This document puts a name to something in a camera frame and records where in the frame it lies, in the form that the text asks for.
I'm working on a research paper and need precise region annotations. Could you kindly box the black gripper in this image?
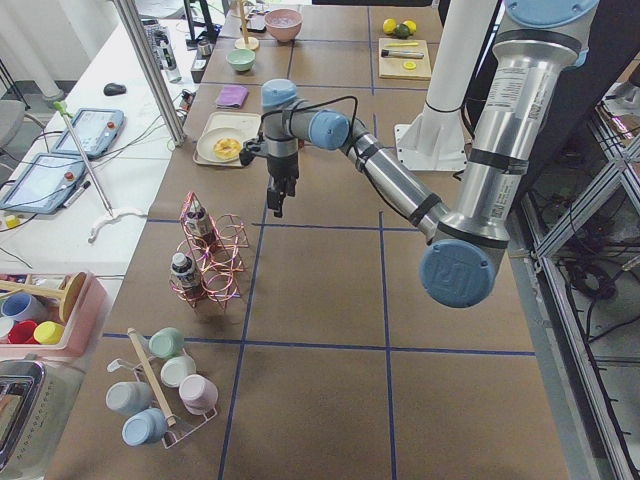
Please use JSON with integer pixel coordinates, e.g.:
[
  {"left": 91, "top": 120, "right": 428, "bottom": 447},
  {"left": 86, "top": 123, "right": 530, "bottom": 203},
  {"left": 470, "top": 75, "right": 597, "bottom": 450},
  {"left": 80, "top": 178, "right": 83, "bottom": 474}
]
[{"left": 267, "top": 153, "right": 299, "bottom": 218}]

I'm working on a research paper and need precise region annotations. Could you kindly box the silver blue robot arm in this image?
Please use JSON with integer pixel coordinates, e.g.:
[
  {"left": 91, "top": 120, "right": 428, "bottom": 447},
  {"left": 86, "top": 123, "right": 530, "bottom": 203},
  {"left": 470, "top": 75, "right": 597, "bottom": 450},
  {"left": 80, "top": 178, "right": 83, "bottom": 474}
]
[{"left": 241, "top": 1, "right": 597, "bottom": 308}]

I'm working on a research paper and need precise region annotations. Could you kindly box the cream rabbit tray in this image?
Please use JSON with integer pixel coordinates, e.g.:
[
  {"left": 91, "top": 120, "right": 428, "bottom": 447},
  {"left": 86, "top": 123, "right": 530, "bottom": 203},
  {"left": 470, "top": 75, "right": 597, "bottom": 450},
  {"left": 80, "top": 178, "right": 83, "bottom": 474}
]
[{"left": 193, "top": 112, "right": 261, "bottom": 168}]

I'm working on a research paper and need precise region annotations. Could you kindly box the tea bottle in rack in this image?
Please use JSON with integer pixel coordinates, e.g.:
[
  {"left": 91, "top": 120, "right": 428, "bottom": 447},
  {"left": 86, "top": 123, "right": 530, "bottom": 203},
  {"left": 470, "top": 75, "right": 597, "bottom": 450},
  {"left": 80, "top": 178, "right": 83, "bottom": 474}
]
[
  {"left": 171, "top": 252, "right": 202, "bottom": 300},
  {"left": 185, "top": 208, "right": 215, "bottom": 248}
]

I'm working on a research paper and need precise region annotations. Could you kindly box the glazed twisted donut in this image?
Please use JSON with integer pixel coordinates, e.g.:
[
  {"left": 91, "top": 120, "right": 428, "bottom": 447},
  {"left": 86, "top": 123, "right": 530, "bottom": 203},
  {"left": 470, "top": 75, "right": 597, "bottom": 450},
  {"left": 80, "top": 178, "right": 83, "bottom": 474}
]
[{"left": 213, "top": 137, "right": 242, "bottom": 160}]

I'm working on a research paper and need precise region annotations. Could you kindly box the white round plate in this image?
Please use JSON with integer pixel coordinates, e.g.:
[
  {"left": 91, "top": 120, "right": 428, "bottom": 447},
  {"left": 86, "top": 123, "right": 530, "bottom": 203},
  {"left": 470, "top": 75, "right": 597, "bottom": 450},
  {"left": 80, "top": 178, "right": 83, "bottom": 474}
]
[{"left": 196, "top": 127, "right": 244, "bottom": 164}]

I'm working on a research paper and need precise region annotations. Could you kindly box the purple folded cloth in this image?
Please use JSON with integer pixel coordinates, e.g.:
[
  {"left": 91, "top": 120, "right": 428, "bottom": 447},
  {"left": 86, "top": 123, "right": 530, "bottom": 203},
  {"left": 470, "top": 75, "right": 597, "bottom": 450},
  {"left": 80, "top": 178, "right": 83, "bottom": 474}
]
[{"left": 215, "top": 85, "right": 249, "bottom": 109}]

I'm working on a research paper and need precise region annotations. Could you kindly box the mint green bowl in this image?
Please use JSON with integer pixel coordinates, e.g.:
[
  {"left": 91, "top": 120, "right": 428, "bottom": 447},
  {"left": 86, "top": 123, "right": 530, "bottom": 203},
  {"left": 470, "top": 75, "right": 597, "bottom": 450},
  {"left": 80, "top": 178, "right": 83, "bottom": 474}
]
[{"left": 226, "top": 49, "right": 256, "bottom": 72}]

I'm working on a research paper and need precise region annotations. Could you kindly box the wooden mug tree stand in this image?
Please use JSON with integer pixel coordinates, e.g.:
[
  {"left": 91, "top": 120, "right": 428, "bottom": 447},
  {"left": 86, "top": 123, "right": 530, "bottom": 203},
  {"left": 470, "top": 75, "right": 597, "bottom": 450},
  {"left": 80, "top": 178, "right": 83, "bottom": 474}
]
[{"left": 234, "top": 0, "right": 259, "bottom": 51}]

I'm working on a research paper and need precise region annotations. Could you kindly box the pink bowl with ice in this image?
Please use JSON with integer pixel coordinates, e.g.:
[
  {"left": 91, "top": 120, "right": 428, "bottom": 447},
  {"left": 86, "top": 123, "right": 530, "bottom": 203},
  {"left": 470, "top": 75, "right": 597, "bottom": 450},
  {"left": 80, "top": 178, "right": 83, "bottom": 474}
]
[{"left": 265, "top": 9, "right": 303, "bottom": 43}]

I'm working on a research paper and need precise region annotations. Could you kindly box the wooden cutting board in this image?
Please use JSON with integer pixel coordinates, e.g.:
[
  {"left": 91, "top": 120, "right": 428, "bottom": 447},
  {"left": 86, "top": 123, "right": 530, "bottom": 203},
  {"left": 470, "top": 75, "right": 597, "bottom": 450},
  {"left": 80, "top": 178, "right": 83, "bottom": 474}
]
[{"left": 378, "top": 38, "right": 432, "bottom": 80}]

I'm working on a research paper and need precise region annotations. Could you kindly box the small steel cup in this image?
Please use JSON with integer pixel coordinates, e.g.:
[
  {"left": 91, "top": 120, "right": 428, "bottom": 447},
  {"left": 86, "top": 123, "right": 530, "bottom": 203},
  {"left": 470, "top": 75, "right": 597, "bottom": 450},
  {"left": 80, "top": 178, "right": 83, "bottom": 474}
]
[{"left": 197, "top": 39, "right": 212, "bottom": 59}]

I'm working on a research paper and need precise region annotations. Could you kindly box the yellow plastic knife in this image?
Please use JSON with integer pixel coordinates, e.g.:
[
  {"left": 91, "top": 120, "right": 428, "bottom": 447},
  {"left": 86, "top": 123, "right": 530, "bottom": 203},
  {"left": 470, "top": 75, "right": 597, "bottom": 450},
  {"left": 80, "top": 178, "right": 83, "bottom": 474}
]
[{"left": 384, "top": 41, "right": 420, "bottom": 48}]

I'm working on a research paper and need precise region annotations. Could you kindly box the yellow lemon left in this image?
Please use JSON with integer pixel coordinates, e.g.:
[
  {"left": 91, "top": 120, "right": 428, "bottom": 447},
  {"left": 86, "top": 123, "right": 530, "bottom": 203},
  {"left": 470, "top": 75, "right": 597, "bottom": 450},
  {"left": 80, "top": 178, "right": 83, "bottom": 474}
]
[{"left": 383, "top": 18, "right": 397, "bottom": 35}]

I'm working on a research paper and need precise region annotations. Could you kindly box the yellow lemon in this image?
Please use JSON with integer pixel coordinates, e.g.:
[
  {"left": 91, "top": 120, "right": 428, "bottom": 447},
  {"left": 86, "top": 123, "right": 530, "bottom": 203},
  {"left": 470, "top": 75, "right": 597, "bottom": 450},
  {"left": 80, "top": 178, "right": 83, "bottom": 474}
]
[
  {"left": 383, "top": 18, "right": 397, "bottom": 35},
  {"left": 402, "top": 20, "right": 417, "bottom": 35}
]

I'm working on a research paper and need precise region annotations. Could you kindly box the green lime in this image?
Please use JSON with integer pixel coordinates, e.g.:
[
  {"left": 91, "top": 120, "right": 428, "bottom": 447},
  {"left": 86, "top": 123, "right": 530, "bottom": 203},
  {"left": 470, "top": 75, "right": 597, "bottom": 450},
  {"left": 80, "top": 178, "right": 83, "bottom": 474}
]
[{"left": 394, "top": 24, "right": 411, "bottom": 39}]

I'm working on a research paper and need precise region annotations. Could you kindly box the computer mouse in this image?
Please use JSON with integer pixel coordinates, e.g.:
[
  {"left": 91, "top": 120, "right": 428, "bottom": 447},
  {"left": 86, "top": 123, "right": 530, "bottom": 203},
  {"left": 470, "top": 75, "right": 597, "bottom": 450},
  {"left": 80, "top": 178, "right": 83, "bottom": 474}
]
[{"left": 103, "top": 83, "right": 127, "bottom": 97}]

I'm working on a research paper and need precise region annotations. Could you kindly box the upper teach pendant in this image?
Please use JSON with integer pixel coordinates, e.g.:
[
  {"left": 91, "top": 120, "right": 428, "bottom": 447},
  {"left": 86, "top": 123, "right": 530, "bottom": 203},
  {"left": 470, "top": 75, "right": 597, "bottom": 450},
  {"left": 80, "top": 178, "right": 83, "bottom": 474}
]
[{"left": 70, "top": 108, "right": 125, "bottom": 160}]

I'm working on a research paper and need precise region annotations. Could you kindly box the teach pendant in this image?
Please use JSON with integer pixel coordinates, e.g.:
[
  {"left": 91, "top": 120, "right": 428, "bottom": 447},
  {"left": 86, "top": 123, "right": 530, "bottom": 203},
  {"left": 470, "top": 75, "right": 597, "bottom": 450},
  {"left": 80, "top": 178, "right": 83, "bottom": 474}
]
[
  {"left": 70, "top": 108, "right": 125, "bottom": 160},
  {"left": 1, "top": 153, "right": 86, "bottom": 214}
]

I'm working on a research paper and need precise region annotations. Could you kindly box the yellow lemon right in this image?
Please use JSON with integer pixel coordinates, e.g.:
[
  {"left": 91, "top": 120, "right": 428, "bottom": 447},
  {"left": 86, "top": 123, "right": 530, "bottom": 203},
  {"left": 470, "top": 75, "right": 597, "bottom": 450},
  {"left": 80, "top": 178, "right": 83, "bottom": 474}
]
[{"left": 402, "top": 20, "right": 417, "bottom": 35}]

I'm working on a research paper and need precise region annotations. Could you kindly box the mint green cup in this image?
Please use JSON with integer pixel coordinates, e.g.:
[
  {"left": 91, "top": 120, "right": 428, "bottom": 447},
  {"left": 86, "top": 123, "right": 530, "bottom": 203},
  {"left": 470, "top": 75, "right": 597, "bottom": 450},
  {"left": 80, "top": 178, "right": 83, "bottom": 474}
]
[{"left": 149, "top": 327, "right": 184, "bottom": 359}]

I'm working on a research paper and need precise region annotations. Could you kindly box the white cup on rack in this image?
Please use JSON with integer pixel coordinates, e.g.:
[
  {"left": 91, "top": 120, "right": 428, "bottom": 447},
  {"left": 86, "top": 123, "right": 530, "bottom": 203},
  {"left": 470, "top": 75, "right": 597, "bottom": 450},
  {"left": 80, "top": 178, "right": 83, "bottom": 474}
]
[{"left": 160, "top": 355, "right": 196, "bottom": 388}]

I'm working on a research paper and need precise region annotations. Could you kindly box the lower teach pendant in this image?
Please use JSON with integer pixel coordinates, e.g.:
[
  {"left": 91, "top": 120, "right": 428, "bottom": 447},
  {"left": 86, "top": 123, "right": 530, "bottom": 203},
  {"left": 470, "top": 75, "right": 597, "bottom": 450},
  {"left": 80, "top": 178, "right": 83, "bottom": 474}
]
[{"left": 1, "top": 153, "right": 86, "bottom": 214}]

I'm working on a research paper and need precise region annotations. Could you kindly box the pink cup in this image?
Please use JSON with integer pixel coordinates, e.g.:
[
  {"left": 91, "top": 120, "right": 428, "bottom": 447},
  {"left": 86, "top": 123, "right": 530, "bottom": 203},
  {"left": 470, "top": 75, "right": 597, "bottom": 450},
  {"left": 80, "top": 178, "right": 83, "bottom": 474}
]
[{"left": 179, "top": 374, "right": 219, "bottom": 415}]

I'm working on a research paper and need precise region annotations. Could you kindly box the pink storage box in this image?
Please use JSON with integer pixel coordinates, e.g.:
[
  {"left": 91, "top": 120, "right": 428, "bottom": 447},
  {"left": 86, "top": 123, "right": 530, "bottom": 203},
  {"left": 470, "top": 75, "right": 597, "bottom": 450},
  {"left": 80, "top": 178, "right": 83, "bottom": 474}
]
[{"left": 1, "top": 272, "right": 107, "bottom": 359}]

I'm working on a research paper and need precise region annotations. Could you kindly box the grey blue cup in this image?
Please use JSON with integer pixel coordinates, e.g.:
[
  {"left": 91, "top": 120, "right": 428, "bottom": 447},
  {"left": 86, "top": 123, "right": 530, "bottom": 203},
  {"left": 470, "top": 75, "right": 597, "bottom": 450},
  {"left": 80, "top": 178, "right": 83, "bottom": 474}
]
[{"left": 105, "top": 381, "right": 153, "bottom": 416}]

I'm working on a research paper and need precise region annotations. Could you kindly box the light blue cup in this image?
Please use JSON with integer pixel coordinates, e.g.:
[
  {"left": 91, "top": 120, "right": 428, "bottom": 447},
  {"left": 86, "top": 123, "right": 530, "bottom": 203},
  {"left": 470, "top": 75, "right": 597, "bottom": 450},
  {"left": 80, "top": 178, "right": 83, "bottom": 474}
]
[{"left": 121, "top": 408, "right": 168, "bottom": 446}]

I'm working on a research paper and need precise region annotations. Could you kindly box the silver toaster appliance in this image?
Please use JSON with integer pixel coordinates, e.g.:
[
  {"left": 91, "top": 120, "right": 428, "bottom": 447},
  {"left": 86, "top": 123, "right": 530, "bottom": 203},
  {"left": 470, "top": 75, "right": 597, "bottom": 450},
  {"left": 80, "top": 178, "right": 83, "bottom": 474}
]
[{"left": 1, "top": 358, "right": 82, "bottom": 479}]

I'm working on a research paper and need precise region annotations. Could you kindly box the copper wire bottle rack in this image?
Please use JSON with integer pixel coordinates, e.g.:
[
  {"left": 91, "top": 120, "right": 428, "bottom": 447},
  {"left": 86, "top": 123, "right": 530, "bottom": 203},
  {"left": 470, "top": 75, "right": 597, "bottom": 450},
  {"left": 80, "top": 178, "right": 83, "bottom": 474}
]
[{"left": 169, "top": 191, "right": 249, "bottom": 311}]

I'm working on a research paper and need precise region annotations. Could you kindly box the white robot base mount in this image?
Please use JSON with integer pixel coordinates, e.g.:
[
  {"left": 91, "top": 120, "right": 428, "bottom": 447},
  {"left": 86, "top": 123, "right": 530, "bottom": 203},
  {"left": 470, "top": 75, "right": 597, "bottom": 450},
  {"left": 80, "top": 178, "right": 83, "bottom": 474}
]
[{"left": 394, "top": 112, "right": 467, "bottom": 172}]

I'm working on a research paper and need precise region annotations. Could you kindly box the white pedestal column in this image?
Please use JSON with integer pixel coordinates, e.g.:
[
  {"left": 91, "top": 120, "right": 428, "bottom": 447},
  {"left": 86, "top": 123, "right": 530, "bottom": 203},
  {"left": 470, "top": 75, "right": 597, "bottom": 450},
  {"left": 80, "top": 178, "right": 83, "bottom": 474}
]
[{"left": 425, "top": 0, "right": 499, "bottom": 113}]

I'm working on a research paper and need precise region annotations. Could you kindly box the white wire cup rack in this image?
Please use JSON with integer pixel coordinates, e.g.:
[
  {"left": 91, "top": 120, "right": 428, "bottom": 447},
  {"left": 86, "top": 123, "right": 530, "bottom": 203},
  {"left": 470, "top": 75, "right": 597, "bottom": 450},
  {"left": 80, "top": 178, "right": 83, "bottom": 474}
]
[{"left": 106, "top": 328, "right": 218, "bottom": 449}]

